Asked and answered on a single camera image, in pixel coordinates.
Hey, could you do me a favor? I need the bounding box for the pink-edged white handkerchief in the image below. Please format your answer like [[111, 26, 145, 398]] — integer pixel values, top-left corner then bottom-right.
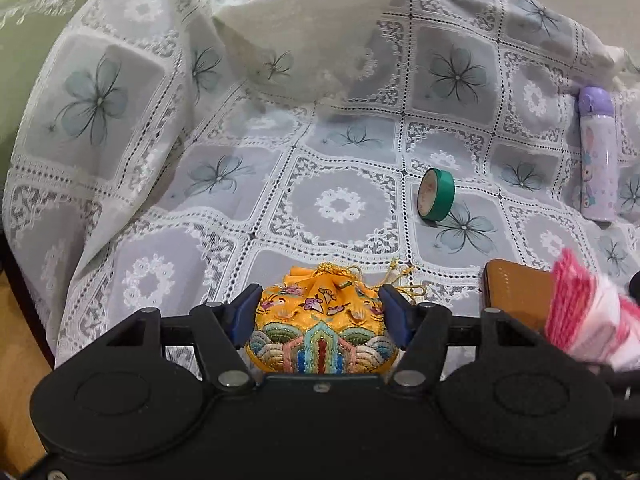
[[542, 247, 640, 373]]

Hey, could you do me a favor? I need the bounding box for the purple water bottle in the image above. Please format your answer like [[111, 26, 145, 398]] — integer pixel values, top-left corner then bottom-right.
[[575, 86, 618, 223]]

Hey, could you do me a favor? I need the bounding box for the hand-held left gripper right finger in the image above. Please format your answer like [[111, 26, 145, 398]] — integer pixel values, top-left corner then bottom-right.
[[378, 284, 544, 392]]

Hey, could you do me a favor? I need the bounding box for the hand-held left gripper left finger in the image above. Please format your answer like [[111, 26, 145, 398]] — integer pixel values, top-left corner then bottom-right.
[[106, 284, 264, 392]]

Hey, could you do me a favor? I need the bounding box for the yellow embroidered pouch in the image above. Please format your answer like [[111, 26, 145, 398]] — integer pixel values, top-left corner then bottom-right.
[[244, 260, 426, 376]]

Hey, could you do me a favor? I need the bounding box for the green tape roll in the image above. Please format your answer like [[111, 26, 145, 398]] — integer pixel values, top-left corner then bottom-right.
[[416, 168, 457, 222]]

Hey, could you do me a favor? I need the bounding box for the brown studded case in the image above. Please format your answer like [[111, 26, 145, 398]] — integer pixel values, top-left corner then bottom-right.
[[482, 259, 556, 333]]

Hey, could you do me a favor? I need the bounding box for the white lace floral tablecloth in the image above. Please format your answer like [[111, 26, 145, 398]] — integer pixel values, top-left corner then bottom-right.
[[2, 0, 640, 376]]

